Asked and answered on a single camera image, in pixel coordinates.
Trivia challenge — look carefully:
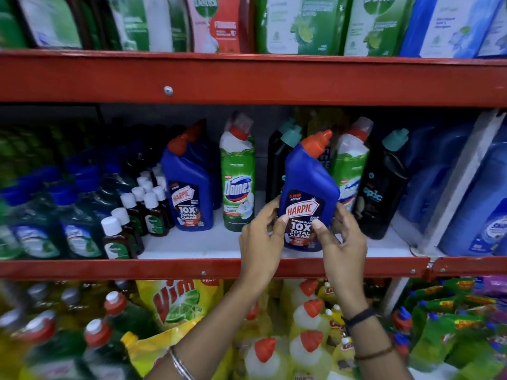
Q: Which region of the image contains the group of small white-capped bottles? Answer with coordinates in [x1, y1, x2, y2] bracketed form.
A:
[101, 165, 176, 260]

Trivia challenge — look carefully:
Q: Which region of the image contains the long red shelf beam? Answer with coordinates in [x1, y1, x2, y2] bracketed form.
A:
[0, 49, 507, 108]

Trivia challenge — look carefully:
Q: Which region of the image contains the large blue detergent bottle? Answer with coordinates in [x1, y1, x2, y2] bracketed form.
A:
[397, 122, 476, 234]
[438, 126, 507, 258]

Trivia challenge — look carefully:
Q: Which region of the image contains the pale bottle with red cap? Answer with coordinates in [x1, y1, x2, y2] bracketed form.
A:
[288, 330, 334, 380]
[290, 278, 322, 310]
[288, 298, 330, 341]
[242, 301, 275, 341]
[243, 337, 290, 380]

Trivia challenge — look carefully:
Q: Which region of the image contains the person's left hand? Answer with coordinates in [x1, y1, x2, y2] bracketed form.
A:
[239, 198, 290, 291]

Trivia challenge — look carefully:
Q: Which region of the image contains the person's right hand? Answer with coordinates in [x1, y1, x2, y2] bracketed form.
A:
[311, 202, 369, 310]

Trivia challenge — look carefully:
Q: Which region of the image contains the blue white refill pouch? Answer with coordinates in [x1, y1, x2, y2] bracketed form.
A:
[477, 4, 507, 58]
[399, 0, 504, 59]

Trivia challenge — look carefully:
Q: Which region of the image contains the green white toilet cleaner bottle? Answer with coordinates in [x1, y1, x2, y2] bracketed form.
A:
[219, 112, 256, 232]
[330, 116, 374, 213]

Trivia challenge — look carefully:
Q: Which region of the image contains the silver bangle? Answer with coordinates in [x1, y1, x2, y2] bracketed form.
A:
[168, 346, 197, 380]

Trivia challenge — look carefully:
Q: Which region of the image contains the row of green dishwash bottles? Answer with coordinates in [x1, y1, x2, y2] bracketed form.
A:
[0, 279, 160, 380]

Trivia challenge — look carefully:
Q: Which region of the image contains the black wrist band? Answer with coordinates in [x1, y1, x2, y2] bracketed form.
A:
[342, 307, 377, 328]

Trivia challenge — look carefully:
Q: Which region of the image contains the white shelf board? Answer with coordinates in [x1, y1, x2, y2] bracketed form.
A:
[137, 190, 414, 260]

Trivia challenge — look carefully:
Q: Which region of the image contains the red shelf beam with joint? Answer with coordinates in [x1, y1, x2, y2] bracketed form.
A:
[0, 256, 431, 281]

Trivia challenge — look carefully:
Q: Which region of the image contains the brown thread bracelet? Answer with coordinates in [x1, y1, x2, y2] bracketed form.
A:
[353, 343, 397, 362]

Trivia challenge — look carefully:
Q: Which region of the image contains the short red shelf beam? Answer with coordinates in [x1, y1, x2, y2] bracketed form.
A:
[429, 255, 507, 278]

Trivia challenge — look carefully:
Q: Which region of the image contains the pile of green spouted pouches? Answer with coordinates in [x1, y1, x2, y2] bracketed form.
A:
[390, 277, 507, 380]

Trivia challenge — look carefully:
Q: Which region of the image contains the yellow dishwash pouch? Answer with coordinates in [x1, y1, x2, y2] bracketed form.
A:
[136, 278, 225, 330]
[120, 317, 235, 380]

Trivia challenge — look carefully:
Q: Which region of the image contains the blue toilet cleaner bottle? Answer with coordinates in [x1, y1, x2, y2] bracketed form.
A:
[185, 118, 223, 211]
[160, 134, 215, 232]
[278, 130, 341, 253]

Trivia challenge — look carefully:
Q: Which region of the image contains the green lime refill pouch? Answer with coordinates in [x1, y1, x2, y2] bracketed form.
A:
[255, 0, 351, 56]
[343, 0, 417, 57]

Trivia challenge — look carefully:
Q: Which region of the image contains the dark green refill pouch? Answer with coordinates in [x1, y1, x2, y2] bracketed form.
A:
[0, 0, 27, 50]

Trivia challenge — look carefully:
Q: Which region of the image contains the row of dark green bottles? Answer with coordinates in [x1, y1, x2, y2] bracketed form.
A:
[0, 116, 175, 186]

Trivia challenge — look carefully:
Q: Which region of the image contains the person's right forearm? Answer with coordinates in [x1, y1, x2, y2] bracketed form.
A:
[341, 301, 415, 380]

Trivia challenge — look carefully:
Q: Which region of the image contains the group of blue-capped green bottles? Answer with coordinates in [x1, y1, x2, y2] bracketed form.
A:
[0, 164, 123, 261]

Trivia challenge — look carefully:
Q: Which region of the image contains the white green refill pouch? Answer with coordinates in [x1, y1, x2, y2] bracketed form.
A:
[106, 0, 176, 53]
[16, 0, 85, 50]

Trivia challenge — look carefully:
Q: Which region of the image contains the black bottle with teal cap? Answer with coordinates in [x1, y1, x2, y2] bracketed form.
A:
[354, 128, 410, 240]
[265, 118, 303, 205]

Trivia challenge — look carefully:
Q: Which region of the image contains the purple packet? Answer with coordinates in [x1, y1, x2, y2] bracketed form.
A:
[472, 275, 507, 298]

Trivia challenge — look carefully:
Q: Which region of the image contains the red pink refill pouch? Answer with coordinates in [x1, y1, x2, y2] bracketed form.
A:
[185, 0, 255, 54]

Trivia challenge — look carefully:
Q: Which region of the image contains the small yellow white-capped bottle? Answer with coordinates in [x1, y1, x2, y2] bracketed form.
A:
[317, 281, 338, 306]
[325, 305, 346, 346]
[332, 335, 358, 379]

